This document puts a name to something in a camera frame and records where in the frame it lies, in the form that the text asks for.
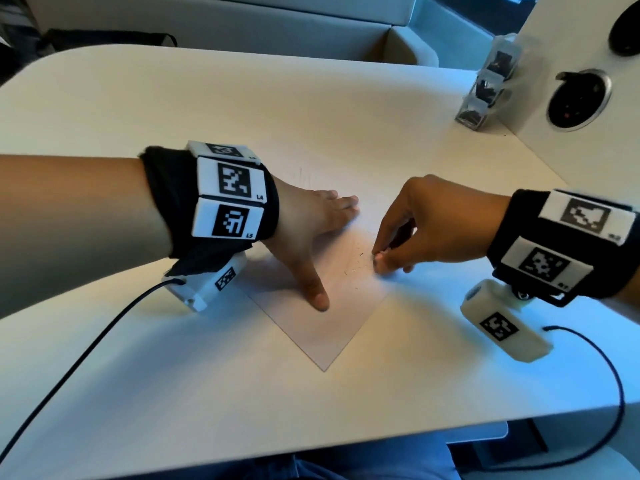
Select black right wristband with markers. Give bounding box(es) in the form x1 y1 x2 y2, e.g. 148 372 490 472
486 188 640 308

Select black camera cable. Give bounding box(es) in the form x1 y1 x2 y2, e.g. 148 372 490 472
0 278 187 465
477 325 627 471

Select person's right hand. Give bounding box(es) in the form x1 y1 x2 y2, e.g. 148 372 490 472
372 175 511 275

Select round black socket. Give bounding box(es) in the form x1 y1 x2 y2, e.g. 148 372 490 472
607 0 640 58

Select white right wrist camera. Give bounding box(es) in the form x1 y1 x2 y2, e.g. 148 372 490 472
459 279 555 364

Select white panel with sockets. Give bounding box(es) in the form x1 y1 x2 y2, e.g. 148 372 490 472
496 0 640 208

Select person's right forearm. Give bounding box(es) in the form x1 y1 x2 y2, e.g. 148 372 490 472
616 279 640 325

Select person's blue trousers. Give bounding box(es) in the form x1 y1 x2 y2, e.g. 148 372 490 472
235 434 462 480

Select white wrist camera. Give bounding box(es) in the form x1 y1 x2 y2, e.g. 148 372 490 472
161 251 249 313
459 279 555 364

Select black right camera cable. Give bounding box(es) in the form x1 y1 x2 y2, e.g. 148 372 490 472
477 325 627 471

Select scattered tiny dark shavings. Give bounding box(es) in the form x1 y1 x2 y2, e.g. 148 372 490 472
342 240 377 278

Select person's left hand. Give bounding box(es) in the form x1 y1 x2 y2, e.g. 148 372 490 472
261 177 360 312

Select black left wristband with markers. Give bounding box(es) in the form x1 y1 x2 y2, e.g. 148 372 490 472
138 140 280 276

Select black wristband with markers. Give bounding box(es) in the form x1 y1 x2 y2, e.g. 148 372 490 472
486 188 640 308
138 140 280 276

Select person's left forearm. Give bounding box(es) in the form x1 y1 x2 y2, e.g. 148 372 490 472
0 154 174 320

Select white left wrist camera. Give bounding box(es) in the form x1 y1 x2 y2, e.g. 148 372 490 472
161 251 249 313

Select white paper sheet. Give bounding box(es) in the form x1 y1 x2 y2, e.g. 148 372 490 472
234 195 397 372

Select round silver-rimmed socket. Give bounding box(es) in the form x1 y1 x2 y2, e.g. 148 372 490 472
546 68 613 132

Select light grey bench seat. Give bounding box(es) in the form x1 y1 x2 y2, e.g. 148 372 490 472
22 0 496 70

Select black left camera cable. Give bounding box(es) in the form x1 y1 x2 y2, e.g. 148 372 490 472
0 278 187 465

